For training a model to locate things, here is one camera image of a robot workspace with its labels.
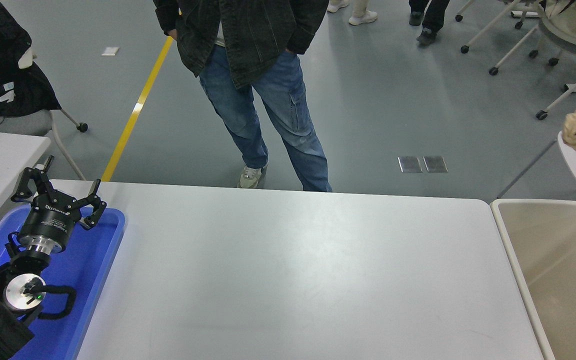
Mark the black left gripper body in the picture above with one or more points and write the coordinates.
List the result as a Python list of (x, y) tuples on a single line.
[(48, 220)]

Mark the grey chair with white legs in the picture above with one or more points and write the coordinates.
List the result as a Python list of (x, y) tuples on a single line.
[(568, 42), (18, 125), (493, 71)]

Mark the blue plastic tray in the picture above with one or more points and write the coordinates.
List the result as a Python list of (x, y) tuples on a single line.
[(88, 280)]

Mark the cream jacket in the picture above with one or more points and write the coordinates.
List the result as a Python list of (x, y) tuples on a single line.
[(575, 20)]

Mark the metal floor plate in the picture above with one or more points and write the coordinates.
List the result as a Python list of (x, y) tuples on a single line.
[(435, 164), (410, 164)]

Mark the large pale bin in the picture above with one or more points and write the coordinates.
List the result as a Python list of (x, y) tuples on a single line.
[(543, 300)]

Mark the person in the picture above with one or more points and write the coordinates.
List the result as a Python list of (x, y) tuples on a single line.
[(268, 100), (360, 15), (430, 22)]

